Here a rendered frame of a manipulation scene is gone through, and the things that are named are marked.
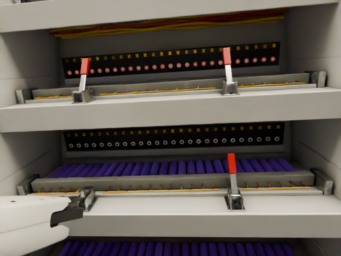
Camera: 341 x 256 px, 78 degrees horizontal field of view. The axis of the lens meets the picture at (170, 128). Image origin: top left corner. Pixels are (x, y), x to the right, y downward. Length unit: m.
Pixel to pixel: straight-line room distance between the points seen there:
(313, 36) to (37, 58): 0.61
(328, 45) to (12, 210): 0.51
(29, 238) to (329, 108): 0.43
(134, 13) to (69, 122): 0.23
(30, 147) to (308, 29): 0.65
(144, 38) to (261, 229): 0.51
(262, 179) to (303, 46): 0.30
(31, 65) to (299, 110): 0.56
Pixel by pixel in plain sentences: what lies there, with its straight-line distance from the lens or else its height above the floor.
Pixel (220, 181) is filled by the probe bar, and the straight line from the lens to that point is 0.43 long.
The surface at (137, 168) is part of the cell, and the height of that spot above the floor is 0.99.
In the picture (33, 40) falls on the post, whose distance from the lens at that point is 0.62.
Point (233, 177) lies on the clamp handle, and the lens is 0.39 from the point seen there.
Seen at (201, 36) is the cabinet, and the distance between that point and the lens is 0.61.
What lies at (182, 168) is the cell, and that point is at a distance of 0.47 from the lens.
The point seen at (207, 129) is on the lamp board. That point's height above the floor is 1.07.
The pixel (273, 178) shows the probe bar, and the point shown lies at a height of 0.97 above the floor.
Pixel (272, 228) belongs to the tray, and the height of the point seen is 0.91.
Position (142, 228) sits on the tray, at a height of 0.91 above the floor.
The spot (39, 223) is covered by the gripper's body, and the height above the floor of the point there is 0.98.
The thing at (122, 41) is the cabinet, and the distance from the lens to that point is 0.63.
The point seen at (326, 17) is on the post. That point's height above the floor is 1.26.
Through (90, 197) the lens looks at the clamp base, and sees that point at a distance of 0.42.
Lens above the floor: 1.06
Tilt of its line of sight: 2 degrees up
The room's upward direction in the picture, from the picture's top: 2 degrees counter-clockwise
